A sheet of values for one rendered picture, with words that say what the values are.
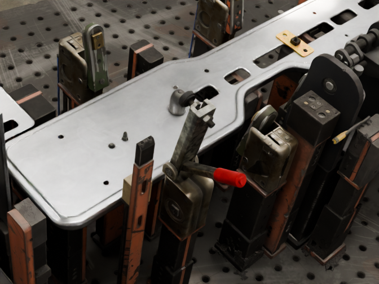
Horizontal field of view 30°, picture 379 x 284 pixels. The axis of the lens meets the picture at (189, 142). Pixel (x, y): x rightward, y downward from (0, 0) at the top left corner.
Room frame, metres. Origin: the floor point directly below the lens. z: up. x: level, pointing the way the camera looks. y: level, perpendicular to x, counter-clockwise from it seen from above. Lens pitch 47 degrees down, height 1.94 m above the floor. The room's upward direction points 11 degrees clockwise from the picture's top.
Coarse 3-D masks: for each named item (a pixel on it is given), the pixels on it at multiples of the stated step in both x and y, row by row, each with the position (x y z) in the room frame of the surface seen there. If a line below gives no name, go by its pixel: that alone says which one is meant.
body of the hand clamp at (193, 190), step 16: (192, 176) 0.75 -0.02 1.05; (176, 192) 0.72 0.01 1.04; (192, 192) 0.72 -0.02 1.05; (208, 192) 0.73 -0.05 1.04; (160, 208) 0.74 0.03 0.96; (176, 208) 0.72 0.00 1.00; (192, 208) 0.71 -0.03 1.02; (176, 224) 0.71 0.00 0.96; (192, 224) 0.71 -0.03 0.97; (160, 240) 0.74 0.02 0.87; (176, 240) 0.72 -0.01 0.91; (192, 240) 0.74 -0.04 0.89; (160, 256) 0.74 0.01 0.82; (176, 256) 0.71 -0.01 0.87; (160, 272) 0.73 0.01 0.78; (176, 272) 0.72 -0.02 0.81
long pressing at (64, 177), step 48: (336, 0) 1.40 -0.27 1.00; (240, 48) 1.16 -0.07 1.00; (336, 48) 1.22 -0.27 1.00; (96, 96) 0.95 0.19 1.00; (144, 96) 0.97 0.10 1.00; (240, 96) 1.01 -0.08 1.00; (48, 144) 0.80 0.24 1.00; (96, 144) 0.82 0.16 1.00; (48, 192) 0.70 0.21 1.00; (96, 192) 0.72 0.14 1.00
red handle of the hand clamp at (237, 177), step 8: (184, 168) 0.74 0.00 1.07; (192, 168) 0.73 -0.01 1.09; (200, 168) 0.73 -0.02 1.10; (208, 168) 0.72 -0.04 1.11; (216, 168) 0.72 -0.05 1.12; (208, 176) 0.71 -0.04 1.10; (216, 176) 0.70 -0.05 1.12; (224, 176) 0.69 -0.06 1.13; (232, 176) 0.69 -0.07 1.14; (240, 176) 0.69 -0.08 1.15; (232, 184) 0.68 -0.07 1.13; (240, 184) 0.68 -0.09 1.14
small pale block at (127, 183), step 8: (128, 176) 0.71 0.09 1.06; (128, 184) 0.70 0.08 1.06; (128, 192) 0.70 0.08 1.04; (128, 200) 0.70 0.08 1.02; (128, 208) 0.70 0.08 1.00; (120, 248) 0.71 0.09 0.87; (120, 256) 0.70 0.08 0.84; (120, 264) 0.70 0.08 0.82; (120, 272) 0.70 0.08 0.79; (120, 280) 0.70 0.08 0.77
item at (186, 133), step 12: (180, 96) 0.76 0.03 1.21; (192, 96) 0.76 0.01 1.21; (192, 108) 0.74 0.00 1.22; (204, 108) 0.74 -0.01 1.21; (192, 120) 0.73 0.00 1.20; (204, 120) 0.73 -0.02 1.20; (180, 132) 0.74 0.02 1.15; (192, 132) 0.73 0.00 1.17; (204, 132) 0.75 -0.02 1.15; (180, 144) 0.74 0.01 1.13; (192, 144) 0.74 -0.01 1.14; (180, 156) 0.74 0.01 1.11; (192, 156) 0.76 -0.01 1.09; (180, 168) 0.74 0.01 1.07
